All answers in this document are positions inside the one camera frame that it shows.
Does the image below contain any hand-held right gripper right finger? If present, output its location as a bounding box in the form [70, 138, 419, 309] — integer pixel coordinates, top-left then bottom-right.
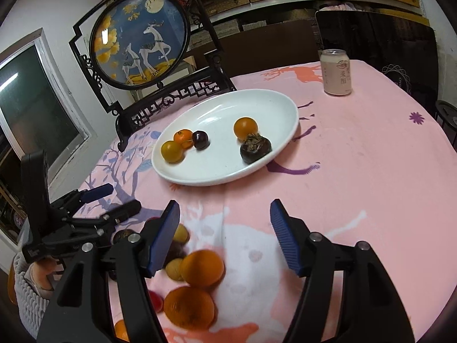
[270, 199, 416, 343]

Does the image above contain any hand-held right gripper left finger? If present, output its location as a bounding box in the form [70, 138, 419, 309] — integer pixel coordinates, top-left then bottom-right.
[36, 200, 181, 343]

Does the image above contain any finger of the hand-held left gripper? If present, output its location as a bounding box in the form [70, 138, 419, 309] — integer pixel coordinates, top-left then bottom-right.
[68, 200, 142, 229]
[53, 183, 115, 215]

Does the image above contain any yellow longan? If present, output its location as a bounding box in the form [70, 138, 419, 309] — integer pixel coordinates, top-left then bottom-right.
[165, 259, 186, 282]
[172, 223, 190, 244]

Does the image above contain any dark mangosteen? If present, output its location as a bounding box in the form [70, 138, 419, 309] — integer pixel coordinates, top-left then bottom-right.
[113, 229, 136, 245]
[239, 133, 272, 165]

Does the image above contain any large tangerine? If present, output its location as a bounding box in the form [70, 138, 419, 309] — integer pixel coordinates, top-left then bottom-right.
[179, 249, 225, 288]
[163, 286, 216, 329]

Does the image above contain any red cherry tomato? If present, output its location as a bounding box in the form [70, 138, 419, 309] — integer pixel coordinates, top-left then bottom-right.
[148, 289, 164, 311]

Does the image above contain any white oval plate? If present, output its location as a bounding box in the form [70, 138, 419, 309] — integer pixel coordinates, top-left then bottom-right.
[151, 89, 299, 186]

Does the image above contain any smooth orange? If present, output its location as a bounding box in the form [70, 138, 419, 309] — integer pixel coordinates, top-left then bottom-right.
[113, 319, 130, 343]
[233, 116, 258, 139]

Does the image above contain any person's left hand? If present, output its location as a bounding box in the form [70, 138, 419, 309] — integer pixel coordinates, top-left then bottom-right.
[29, 257, 59, 290]

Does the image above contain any small yellow-orange citrus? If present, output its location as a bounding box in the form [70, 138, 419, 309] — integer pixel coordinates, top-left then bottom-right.
[161, 140, 185, 164]

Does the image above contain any window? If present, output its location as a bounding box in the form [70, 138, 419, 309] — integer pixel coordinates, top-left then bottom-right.
[0, 29, 97, 186]

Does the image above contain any pink printed tablecloth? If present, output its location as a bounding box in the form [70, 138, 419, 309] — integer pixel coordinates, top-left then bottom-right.
[77, 59, 457, 343]

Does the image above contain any small tangerine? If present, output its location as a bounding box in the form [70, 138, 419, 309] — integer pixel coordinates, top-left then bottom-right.
[173, 129, 195, 149]

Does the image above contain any dark purple plum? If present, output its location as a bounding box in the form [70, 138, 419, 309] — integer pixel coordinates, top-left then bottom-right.
[192, 131, 210, 150]

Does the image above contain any cream glass jar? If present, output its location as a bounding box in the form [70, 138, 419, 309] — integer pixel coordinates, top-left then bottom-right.
[320, 49, 353, 96]

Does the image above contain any black panel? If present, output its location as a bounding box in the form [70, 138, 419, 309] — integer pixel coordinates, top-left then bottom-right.
[315, 9, 440, 108]

